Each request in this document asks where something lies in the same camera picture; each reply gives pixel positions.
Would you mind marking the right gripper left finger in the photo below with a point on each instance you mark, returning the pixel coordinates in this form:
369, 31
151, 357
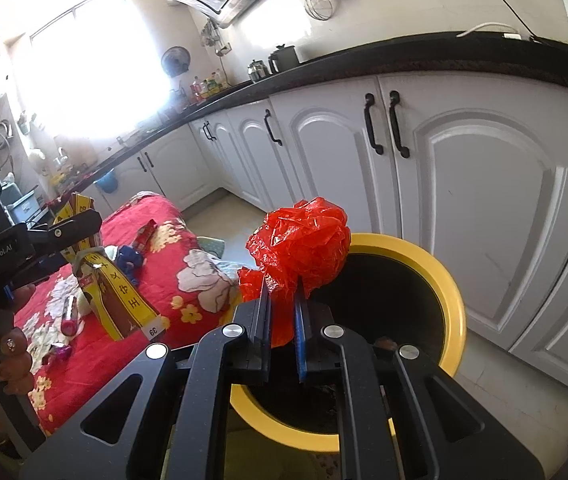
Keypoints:
163, 416

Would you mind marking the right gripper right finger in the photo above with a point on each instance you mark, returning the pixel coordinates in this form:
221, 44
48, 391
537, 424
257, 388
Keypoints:
400, 415

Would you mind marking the red small wrapper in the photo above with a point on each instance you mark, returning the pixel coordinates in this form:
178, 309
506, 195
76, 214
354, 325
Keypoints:
69, 322

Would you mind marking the yellow red carton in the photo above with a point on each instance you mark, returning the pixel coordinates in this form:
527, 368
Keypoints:
117, 304

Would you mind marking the blue glove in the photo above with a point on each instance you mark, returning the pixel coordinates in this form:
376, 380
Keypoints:
129, 261

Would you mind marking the red plastic bag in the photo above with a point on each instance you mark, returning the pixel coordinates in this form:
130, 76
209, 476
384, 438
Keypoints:
305, 244

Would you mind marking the purple snack wrapper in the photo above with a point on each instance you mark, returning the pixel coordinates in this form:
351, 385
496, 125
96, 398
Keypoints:
57, 354

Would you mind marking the red snack bag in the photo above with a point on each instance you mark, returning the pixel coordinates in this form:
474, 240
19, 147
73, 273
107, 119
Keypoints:
141, 241

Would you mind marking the yellow rimmed trash bin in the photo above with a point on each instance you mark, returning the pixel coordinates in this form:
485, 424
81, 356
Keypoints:
388, 287

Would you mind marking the red floral tablecloth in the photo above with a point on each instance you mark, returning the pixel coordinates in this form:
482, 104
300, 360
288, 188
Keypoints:
149, 280

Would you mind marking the blue hanging basket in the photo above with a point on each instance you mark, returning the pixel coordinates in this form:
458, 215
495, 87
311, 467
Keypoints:
108, 184

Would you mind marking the white lower cabinets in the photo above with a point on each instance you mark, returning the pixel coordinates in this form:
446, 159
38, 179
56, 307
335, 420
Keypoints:
471, 167

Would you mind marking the steel kettle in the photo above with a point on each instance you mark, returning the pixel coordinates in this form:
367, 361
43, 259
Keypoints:
257, 70

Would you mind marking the black countertop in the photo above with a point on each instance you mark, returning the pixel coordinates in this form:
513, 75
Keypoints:
478, 52

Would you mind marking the hanging strainer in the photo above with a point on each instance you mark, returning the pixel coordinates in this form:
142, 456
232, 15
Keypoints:
319, 10

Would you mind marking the round wall fan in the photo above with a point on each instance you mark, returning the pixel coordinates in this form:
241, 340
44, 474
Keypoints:
176, 61

